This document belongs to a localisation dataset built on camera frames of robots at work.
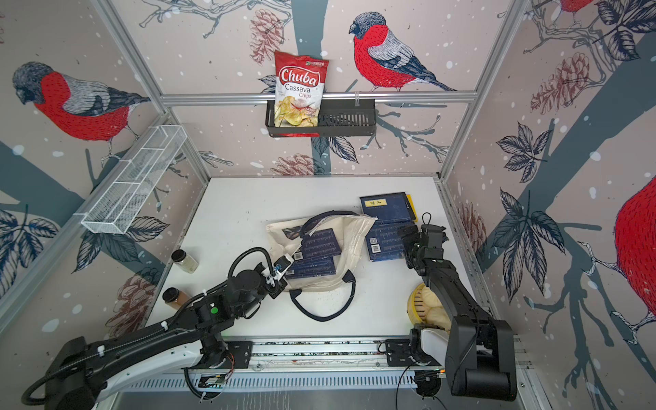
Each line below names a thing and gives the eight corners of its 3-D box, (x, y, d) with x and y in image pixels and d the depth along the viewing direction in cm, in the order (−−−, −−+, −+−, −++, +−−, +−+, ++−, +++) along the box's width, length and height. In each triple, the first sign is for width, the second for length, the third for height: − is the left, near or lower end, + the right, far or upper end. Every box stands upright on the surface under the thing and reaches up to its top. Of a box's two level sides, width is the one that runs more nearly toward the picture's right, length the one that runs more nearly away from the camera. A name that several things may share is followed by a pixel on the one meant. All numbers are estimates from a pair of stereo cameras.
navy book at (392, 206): (362, 224, 106) (363, 217, 102) (360, 199, 115) (361, 192, 111) (412, 224, 106) (414, 216, 102) (406, 199, 115) (408, 191, 111)
